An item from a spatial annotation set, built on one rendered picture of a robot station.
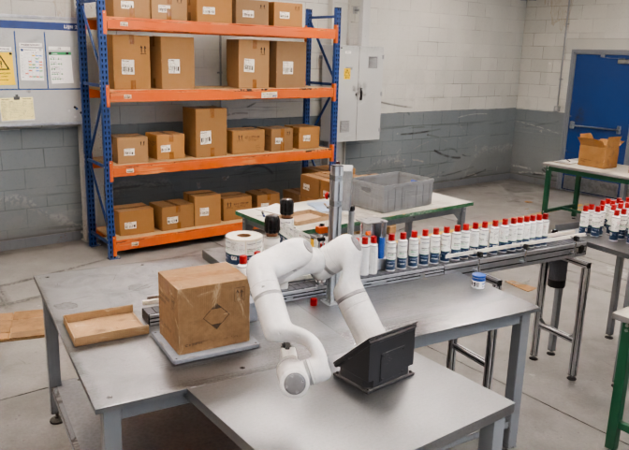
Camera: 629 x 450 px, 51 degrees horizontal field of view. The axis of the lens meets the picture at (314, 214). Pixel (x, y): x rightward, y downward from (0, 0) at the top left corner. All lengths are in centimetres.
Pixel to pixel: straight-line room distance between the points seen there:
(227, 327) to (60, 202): 481
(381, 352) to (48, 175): 533
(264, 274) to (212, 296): 60
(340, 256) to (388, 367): 44
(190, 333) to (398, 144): 738
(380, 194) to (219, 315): 273
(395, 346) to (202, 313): 75
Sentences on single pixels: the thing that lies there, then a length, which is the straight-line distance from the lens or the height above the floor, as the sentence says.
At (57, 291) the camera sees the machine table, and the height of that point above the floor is 83.
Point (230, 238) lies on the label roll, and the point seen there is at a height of 102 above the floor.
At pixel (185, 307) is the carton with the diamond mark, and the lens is 260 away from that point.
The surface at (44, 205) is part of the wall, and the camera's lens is 729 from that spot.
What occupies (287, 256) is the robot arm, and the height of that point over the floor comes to 136.
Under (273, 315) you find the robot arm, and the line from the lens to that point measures 201.
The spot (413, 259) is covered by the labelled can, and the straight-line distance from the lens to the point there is 363.
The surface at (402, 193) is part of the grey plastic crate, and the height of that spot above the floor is 94.
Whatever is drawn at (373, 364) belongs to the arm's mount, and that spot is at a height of 94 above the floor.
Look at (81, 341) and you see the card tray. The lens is 287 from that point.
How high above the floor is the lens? 200
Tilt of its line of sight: 14 degrees down
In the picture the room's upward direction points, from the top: 2 degrees clockwise
